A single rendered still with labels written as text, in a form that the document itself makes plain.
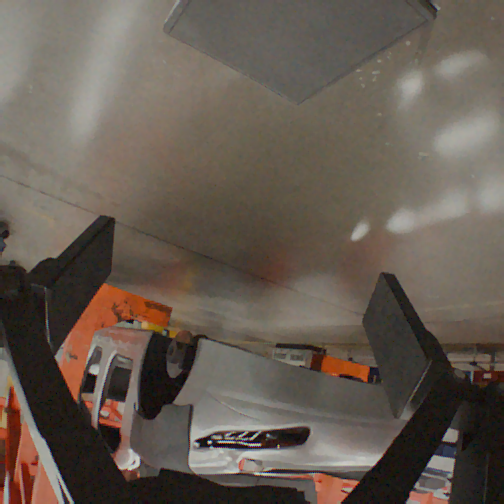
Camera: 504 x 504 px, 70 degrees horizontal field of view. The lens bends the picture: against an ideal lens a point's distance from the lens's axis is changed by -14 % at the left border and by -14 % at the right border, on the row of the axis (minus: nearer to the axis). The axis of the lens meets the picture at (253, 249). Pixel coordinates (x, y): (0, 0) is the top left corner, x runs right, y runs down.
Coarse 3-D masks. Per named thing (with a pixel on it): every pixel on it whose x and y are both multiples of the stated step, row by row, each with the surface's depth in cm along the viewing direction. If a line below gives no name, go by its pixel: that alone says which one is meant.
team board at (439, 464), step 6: (486, 354) 484; (492, 354) 490; (492, 360) 490; (492, 366) 489; (450, 432) 502; (456, 432) 494; (450, 438) 498; (456, 438) 489; (438, 456) 501; (432, 462) 505; (438, 462) 496; (444, 462) 488; (450, 462) 479; (432, 468) 500; (438, 468) 491; (444, 468) 483; (450, 468) 474; (450, 474) 469
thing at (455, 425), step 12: (432, 336) 16; (444, 360) 15; (432, 384) 13; (468, 396) 13; (480, 396) 13; (468, 408) 12; (480, 408) 12; (456, 420) 13; (468, 420) 13; (480, 420) 12; (468, 432) 13
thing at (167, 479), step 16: (144, 480) 8; (160, 480) 8; (176, 480) 8; (192, 480) 8; (208, 480) 8; (144, 496) 7; (160, 496) 7; (176, 496) 7; (192, 496) 7; (208, 496) 7; (224, 496) 8; (240, 496) 8; (256, 496) 8; (272, 496) 8; (288, 496) 8
